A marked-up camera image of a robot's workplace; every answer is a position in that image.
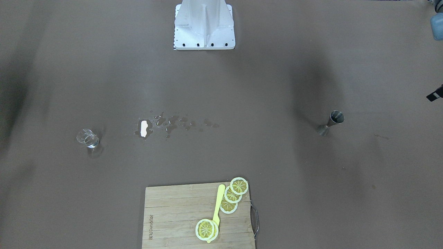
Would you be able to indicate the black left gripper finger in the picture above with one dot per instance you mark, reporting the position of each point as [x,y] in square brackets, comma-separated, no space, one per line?
[438,93]

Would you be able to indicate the steel jigger measuring cup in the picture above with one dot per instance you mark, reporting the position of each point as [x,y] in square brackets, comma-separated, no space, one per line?
[335,118]

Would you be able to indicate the clear glass cup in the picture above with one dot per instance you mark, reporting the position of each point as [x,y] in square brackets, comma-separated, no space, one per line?
[88,138]

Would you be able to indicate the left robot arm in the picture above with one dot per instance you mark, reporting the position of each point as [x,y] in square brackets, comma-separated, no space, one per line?
[436,22]

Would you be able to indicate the middle lemon slice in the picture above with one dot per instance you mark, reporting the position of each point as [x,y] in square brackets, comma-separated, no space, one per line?
[232,197]

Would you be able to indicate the lemon slice beside knife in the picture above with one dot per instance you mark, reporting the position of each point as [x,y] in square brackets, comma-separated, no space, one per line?
[228,207]

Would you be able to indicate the yellow plastic knife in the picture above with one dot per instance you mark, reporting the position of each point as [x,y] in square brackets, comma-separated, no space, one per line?
[216,220]

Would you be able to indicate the lemon slice on knife end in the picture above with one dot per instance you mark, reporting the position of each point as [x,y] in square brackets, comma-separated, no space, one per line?
[206,230]

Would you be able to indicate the bamboo cutting board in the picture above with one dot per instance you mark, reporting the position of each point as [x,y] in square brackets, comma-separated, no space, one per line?
[171,214]

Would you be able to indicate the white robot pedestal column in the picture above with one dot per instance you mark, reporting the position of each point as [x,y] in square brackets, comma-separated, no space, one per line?
[204,25]

